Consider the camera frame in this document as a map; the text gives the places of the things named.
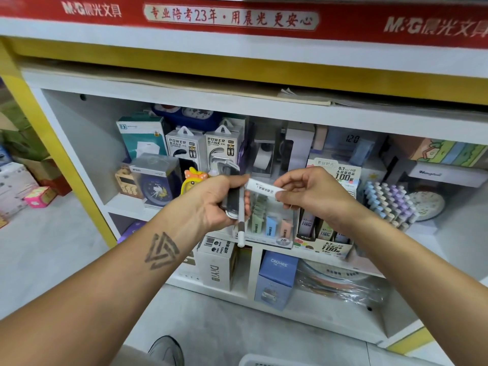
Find person's right hand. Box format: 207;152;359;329
273;166;355;233

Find person's left hand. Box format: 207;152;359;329
179;175;251;233

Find bundle of blue dark packets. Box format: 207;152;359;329
221;160;249;249

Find white slim refill packet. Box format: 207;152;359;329
244;177;289;201

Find white shelf with yellow trim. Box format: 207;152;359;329
0;0;488;355

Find white plastic basket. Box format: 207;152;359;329
238;354;314;366

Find person's right forearm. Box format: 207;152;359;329
335;205;488;366

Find person's left forearm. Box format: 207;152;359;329
0;209;207;366

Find yellow alarm clock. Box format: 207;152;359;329
180;167;208;197

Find white refill display box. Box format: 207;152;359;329
293;156;363;260

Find clear plastic tray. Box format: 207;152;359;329
244;175;300;249

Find clear boxed dark clock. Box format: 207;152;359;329
128;154;182;206

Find white tall box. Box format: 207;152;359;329
284;123;316;172

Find large white cardboard box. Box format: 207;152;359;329
183;234;239;292

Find white hanging accessory box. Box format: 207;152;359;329
204;118;249;176
165;126;208;172

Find grey digital clock box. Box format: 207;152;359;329
324;127;386;166

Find tape dispenser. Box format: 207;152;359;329
252;141;277;174

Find purple box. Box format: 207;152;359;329
118;221;146;245

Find small tan alarm clock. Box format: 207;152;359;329
114;165;144;199

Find stack of wrapped discs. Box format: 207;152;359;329
297;259;386;306

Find blue small carton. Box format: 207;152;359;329
254;250;300;310

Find teal white box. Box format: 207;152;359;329
116;112;169;161

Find flat cardboard sheets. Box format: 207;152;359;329
23;60;488;107

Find white round clock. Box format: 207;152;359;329
406;187;447;222

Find white long box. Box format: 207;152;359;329
404;161;488;188

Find pastel sticky notes pack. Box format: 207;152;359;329
389;135;488;168

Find grey sneaker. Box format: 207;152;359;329
147;335;186;366

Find assorted small colourful boxes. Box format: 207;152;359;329
0;83;73;229

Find red banner strip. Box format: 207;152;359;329
0;0;488;49

